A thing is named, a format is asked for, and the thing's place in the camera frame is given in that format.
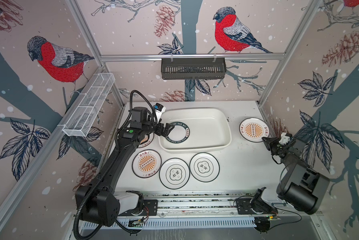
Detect white flower plate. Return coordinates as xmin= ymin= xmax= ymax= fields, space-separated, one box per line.
xmin=159 ymin=158 xmax=190 ymax=190
xmin=190 ymin=153 xmax=220 ymax=183

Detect white plastic bin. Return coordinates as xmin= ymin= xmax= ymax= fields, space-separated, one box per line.
xmin=158 ymin=108 xmax=232 ymax=153

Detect aluminium front rail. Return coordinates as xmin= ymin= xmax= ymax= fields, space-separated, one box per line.
xmin=113 ymin=193 xmax=323 ymax=218

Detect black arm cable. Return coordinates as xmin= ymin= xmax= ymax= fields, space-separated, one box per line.
xmin=266 ymin=208 xmax=303 ymax=230
xmin=72 ymin=89 xmax=159 ymax=240

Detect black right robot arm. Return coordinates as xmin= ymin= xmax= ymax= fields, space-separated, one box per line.
xmin=262 ymin=134 xmax=330 ymax=215

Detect black hanging wire basket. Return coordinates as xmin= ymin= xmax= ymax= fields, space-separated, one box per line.
xmin=161 ymin=58 xmax=227 ymax=80

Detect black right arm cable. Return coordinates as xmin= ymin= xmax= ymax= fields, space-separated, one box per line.
xmin=266 ymin=208 xmax=303 ymax=230

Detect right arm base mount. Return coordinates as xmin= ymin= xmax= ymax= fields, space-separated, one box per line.
xmin=234 ymin=197 xmax=278 ymax=215

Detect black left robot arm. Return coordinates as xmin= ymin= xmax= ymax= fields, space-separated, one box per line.
xmin=73 ymin=120 xmax=174 ymax=235

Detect white mesh wall shelf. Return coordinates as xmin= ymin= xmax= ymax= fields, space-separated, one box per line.
xmin=62 ymin=73 xmax=115 ymax=137

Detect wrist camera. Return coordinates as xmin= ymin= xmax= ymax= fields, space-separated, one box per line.
xmin=279 ymin=132 xmax=293 ymax=146
xmin=153 ymin=103 xmax=166 ymax=123

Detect orange plate far left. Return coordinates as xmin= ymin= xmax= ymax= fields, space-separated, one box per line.
xmin=138 ymin=133 xmax=154 ymax=149

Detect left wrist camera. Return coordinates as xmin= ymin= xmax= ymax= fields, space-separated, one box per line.
xmin=153 ymin=103 xmax=166 ymax=123

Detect green rim plate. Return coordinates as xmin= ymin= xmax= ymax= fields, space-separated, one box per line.
xmin=165 ymin=122 xmax=190 ymax=144

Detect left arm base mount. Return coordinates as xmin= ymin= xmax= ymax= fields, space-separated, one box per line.
xmin=119 ymin=200 xmax=158 ymax=217

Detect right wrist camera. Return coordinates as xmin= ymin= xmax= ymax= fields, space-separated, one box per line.
xmin=279 ymin=132 xmax=293 ymax=146

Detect orange sunburst plate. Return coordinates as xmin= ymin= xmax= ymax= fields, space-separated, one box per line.
xmin=132 ymin=150 xmax=162 ymax=179
xmin=239 ymin=118 xmax=270 ymax=143

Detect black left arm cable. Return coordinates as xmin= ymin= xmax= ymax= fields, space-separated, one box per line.
xmin=72 ymin=89 xmax=159 ymax=240

